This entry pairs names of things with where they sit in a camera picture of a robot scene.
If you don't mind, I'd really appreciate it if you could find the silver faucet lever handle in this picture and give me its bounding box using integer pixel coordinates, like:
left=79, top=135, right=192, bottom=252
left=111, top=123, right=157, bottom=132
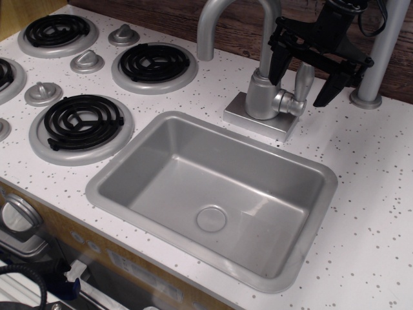
left=294, top=62, right=315, bottom=102

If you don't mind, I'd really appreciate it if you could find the silver knob middle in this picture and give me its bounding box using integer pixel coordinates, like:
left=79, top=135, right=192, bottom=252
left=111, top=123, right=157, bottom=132
left=70, top=50, right=105, bottom=74

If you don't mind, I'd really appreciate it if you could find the front right stove burner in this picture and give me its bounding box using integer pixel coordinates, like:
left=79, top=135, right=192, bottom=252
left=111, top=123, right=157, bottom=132
left=29, top=95, right=134, bottom=166

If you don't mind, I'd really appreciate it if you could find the grey vertical support pole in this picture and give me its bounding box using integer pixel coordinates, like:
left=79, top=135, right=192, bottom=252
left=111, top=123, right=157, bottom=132
left=350, top=0, right=410, bottom=110

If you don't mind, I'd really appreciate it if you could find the black cable lower left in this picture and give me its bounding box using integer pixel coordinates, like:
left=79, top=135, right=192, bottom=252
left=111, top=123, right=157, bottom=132
left=0, top=262, right=49, bottom=307

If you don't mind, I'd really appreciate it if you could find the silver knob left edge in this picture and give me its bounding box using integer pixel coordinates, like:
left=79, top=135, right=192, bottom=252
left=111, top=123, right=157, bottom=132
left=0, top=118, right=11, bottom=141

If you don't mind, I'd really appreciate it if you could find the grey plastic sink basin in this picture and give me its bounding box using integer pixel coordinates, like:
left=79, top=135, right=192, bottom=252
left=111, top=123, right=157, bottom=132
left=85, top=111, right=337, bottom=293

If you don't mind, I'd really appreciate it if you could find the left edge stove burner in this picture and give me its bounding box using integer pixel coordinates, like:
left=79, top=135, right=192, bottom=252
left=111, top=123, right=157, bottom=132
left=1, top=58, right=26, bottom=104

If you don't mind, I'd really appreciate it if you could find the silver toy faucet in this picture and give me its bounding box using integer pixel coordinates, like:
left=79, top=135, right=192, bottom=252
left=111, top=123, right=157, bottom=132
left=196, top=0, right=307, bottom=143

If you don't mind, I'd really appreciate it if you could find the silver round oven dial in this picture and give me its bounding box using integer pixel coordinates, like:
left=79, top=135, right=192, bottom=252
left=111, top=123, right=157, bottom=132
left=1, top=193, right=43, bottom=242

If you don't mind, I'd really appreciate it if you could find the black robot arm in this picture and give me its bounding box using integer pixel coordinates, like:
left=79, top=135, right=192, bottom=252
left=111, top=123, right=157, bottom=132
left=268, top=1, right=374, bottom=107

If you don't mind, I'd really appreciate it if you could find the back left stove burner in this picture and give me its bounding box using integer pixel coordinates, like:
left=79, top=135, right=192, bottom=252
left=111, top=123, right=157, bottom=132
left=17, top=14, right=99, bottom=59

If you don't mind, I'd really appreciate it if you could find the silver knob back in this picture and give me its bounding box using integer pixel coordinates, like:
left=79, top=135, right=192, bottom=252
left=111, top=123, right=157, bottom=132
left=108, top=24, right=140, bottom=47

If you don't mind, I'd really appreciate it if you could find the back right stove burner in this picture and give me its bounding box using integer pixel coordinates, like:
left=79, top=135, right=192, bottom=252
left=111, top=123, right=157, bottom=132
left=111, top=43, right=198, bottom=95

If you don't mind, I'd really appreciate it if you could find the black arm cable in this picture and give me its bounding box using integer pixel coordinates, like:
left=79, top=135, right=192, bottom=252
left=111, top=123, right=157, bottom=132
left=357, top=0, right=388, bottom=37

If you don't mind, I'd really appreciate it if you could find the silver knob front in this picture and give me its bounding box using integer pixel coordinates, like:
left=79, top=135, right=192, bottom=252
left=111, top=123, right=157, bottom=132
left=24, top=82, right=63, bottom=107

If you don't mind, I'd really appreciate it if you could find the silver knob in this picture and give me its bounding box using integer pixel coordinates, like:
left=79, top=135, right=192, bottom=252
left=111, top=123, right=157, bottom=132
left=24, top=82, right=63, bottom=107
left=70, top=50, right=105, bottom=74
left=108, top=24, right=140, bottom=47

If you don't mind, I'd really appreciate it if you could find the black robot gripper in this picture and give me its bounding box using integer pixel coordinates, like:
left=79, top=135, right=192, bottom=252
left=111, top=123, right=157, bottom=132
left=268, top=2, right=374, bottom=107

